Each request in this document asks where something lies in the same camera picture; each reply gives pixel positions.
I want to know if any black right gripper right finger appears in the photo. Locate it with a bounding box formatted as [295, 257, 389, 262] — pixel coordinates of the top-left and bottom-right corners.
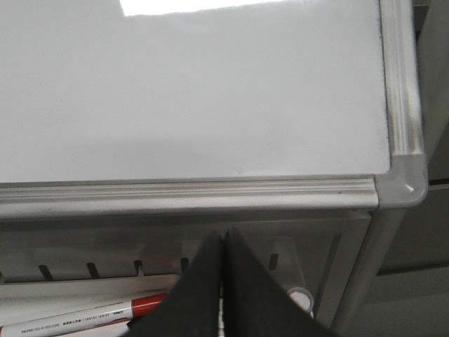
[222, 229, 337, 336]

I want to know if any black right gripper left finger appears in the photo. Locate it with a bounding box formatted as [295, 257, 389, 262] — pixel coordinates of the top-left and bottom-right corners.
[126, 232, 223, 336]

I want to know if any red capped whiteboard marker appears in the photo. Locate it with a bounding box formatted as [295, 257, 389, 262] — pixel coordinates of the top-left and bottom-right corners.
[1, 293, 168, 336]

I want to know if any clear acrylic marker tray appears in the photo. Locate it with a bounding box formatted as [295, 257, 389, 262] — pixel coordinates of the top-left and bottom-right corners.
[0, 234, 315, 337]

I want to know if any white whiteboard with aluminium frame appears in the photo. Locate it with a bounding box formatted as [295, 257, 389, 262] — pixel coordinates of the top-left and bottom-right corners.
[1, 1, 427, 220]

